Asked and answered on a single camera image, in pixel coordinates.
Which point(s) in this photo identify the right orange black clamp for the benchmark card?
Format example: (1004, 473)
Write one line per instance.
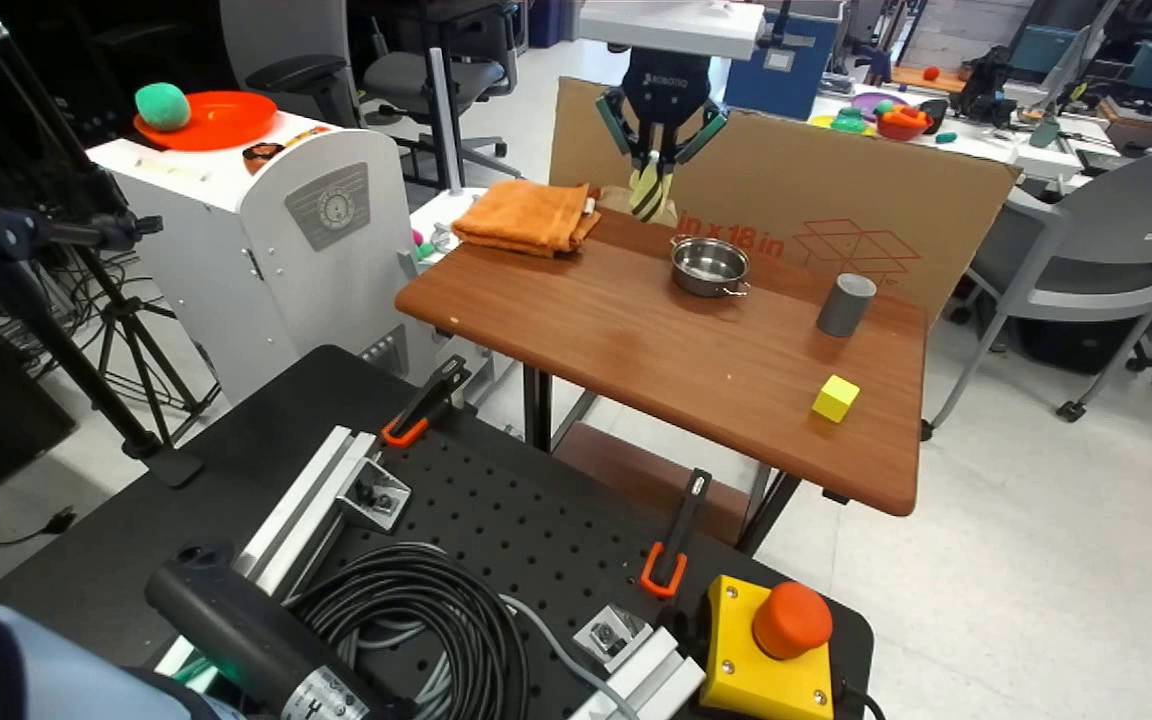
(667, 561)

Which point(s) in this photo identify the yellow emergency stop box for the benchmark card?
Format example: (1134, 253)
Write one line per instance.
(770, 649)

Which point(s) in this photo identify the grey office chair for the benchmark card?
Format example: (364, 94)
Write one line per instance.
(1075, 260)

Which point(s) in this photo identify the grey cylinder cup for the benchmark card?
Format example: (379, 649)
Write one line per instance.
(844, 307)

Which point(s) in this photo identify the white machine cabinet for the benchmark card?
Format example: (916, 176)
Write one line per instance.
(279, 245)

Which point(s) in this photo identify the small steel pot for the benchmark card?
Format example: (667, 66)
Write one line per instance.
(708, 269)

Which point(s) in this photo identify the orange folded towel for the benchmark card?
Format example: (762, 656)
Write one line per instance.
(529, 217)

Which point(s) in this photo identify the black perforated breadboard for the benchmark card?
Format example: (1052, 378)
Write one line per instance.
(501, 509)

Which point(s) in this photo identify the orange black clamp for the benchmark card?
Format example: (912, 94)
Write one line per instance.
(418, 413)
(667, 561)

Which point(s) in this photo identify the wooden table top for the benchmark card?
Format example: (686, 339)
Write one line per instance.
(734, 371)

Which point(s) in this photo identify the orange plate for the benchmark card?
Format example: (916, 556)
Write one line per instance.
(223, 118)

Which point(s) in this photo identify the yellow sponge object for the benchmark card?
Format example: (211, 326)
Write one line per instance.
(651, 195)

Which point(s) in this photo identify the yellow cube block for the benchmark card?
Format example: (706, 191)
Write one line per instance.
(832, 397)

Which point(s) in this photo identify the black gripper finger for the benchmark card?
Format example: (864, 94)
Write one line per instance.
(619, 126)
(681, 151)

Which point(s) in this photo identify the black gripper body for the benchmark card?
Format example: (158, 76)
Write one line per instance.
(667, 84)

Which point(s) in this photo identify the brown cardboard box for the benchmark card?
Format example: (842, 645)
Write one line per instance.
(801, 202)

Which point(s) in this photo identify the green ball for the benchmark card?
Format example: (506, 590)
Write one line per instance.
(161, 107)

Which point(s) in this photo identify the black camera tripod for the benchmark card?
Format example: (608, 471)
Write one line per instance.
(54, 202)

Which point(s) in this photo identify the left orange black clamp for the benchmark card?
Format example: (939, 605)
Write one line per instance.
(418, 413)

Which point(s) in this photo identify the black office chair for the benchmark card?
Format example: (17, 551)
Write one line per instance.
(423, 63)

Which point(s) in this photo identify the aluminium extrusion rail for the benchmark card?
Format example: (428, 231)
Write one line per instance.
(225, 603)

